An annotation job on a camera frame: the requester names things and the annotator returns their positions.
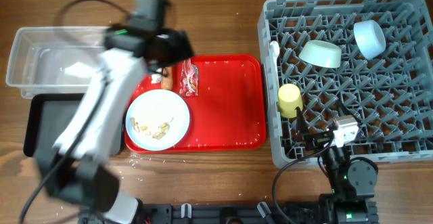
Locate orange carrot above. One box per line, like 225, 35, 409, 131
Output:
161, 67, 173, 91

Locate white tissue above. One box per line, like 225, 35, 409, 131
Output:
151, 74, 162, 84

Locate yellow plastic cup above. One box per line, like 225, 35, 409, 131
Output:
277, 84, 303, 118

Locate red snack wrapper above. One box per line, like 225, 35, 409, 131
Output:
179, 59, 199, 97

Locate mint green bowl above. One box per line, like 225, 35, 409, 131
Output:
299, 40, 342, 68

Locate light blue plate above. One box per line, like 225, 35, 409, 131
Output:
124, 89, 190, 152

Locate light blue bowl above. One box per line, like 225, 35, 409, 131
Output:
353, 20, 386, 60

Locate peanut shells food scraps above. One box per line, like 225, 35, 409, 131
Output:
130, 117, 173, 140

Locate white plastic spoon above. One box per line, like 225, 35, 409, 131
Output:
269, 41, 280, 81

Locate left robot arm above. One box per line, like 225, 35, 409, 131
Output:
35, 0, 194, 223

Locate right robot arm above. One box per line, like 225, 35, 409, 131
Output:
296, 100, 378, 223

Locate grey plastic dishwasher rack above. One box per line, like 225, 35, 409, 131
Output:
257, 0, 432, 167

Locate red plastic tray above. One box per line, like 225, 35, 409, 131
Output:
124, 53, 267, 154

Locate clear plastic bin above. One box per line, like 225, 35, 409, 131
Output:
5, 26, 107, 99

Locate black plastic tray bin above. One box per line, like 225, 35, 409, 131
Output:
23, 93, 126, 158

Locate right black cable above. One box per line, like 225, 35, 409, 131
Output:
272, 139, 336, 224

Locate black cable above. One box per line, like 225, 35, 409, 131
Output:
18, 0, 136, 224
272, 139, 336, 224

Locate left black cable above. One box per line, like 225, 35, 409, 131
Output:
18, 0, 136, 224

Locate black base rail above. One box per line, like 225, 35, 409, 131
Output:
78, 202, 378, 224

